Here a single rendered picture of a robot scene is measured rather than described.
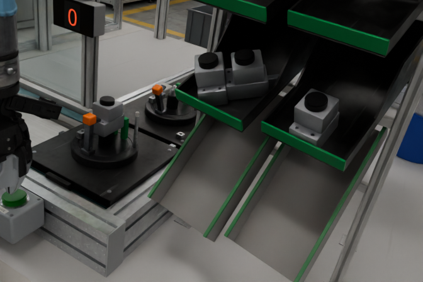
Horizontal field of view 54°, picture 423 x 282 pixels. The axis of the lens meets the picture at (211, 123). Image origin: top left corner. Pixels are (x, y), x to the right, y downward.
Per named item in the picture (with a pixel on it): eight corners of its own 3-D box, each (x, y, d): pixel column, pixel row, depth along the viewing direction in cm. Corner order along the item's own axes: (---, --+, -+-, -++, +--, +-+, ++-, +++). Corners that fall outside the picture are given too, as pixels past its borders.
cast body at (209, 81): (228, 104, 64) (223, 69, 59) (200, 107, 64) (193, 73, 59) (225, 70, 70) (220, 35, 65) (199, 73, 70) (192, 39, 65)
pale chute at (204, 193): (214, 243, 68) (204, 237, 64) (158, 203, 74) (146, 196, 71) (301, 105, 73) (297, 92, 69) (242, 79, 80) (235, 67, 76)
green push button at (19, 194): (12, 214, 71) (12, 205, 70) (-3, 204, 73) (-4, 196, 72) (32, 203, 74) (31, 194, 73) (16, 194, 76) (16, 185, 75)
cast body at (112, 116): (104, 138, 84) (105, 107, 81) (87, 130, 85) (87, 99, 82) (129, 123, 91) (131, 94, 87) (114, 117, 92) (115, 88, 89)
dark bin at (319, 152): (343, 173, 55) (349, 136, 49) (260, 133, 61) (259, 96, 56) (425, 58, 68) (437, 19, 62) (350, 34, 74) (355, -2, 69)
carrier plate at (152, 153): (109, 209, 76) (110, 200, 75) (19, 160, 85) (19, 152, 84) (180, 157, 96) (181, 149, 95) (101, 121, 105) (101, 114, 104)
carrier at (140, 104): (184, 154, 97) (191, 106, 91) (104, 119, 106) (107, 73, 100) (229, 120, 116) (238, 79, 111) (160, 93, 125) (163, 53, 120)
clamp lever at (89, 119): (88, 152, 83) (89, 118, 79) (80, 148, 83) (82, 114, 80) (101, 145, 86) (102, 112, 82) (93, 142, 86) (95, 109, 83)
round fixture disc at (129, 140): (107, 178, 81) (108, 169, 80) (56, 152, 86) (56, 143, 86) (150, 150, 93) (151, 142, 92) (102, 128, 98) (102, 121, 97)
